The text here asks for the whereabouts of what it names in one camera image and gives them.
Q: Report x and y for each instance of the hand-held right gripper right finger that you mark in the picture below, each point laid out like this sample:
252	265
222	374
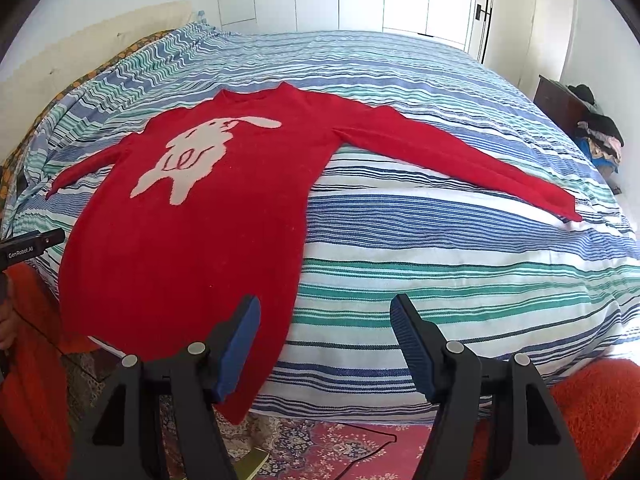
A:
411	347

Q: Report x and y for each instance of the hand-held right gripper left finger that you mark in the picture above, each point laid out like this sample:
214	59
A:
241	347

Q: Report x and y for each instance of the red sweater with white print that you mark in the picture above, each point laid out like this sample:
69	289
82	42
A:
190	240

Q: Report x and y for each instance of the pile of dark clothes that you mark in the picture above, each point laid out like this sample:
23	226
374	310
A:
600	127

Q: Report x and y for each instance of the person's left hand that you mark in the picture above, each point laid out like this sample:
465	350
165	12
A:
4	332

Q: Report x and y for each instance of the blue green striped bed sheet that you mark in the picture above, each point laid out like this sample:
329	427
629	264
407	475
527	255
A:
425	260

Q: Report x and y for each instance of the pink patterned rug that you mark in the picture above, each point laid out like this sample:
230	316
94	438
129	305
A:
320	452

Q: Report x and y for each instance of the orange patterned under sheet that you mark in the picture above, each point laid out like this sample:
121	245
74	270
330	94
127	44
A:
55	95

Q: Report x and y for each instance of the cream padded headboard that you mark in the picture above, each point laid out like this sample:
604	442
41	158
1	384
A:
75	45

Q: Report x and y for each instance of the dark wooden cabinet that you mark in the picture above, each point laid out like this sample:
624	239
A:
557	102

